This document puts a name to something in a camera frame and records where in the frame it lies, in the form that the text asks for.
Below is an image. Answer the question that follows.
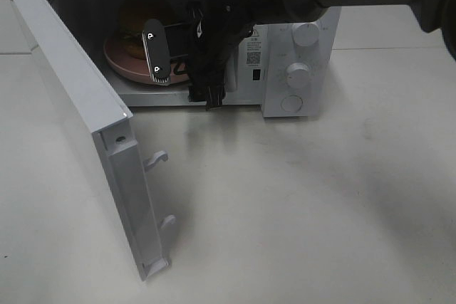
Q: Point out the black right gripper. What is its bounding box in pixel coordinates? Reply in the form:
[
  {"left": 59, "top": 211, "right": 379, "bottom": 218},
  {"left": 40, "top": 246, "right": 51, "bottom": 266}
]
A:
[{"left": 165, "top": 0, "right": 258, "bottom": 110}]

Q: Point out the lower white microwave knob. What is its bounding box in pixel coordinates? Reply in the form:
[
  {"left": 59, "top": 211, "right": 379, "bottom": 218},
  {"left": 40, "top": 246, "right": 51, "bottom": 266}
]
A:
[{"left": 286, "top": 63, "right": 311, "bottom": 89}]

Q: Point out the white microwave knob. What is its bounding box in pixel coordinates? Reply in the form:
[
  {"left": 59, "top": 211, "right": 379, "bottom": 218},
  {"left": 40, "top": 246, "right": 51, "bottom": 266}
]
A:
[
  {"left": 286, "top": 63, "right": 311, "bottom": 89},
  {"left": 292, "top": 22, "right": 320, "bottom": 47}
]

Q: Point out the upper white microwave knob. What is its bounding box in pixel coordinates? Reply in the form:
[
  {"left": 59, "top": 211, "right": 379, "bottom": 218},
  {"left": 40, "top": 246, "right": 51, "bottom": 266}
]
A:
[{"left": 292, "top": 22, "right": 320, "bottom": 47}]

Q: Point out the pink round plate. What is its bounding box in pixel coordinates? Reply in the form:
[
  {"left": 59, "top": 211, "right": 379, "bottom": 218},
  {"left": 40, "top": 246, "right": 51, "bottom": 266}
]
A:
[{"left": 103, "top": 29, "right": 190, "bottom": 85}]

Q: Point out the white microwave oven body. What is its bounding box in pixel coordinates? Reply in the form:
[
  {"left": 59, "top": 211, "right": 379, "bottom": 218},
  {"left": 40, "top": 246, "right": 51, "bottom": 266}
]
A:
[{"left": 13, "top": 0, "right": 341, "bottom": 120}]

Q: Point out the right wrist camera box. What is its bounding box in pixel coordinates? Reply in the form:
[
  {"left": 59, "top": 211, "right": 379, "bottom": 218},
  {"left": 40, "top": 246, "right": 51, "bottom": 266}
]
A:
[{"left": 142, "top": 19, "right": 171, "bottom": 85}]

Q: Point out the white microwave door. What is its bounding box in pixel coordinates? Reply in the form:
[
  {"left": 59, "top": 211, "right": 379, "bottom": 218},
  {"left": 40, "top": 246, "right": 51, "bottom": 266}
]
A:
[{"left": 10, "top": 0, "right": 175, "bottom": 280}]

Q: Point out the burger with lettuce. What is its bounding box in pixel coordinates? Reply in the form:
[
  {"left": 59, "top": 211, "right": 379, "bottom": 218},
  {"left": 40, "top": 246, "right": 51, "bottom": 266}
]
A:
[{"left": 118, "top": 0, "right": 177, "bottom": 60}]

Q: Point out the round white door-release button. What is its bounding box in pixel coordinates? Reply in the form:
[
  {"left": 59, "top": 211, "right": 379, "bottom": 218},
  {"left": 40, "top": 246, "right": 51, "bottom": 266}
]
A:
[{"left": 281, "top": 95, "right": 304, "bottom": 113}]

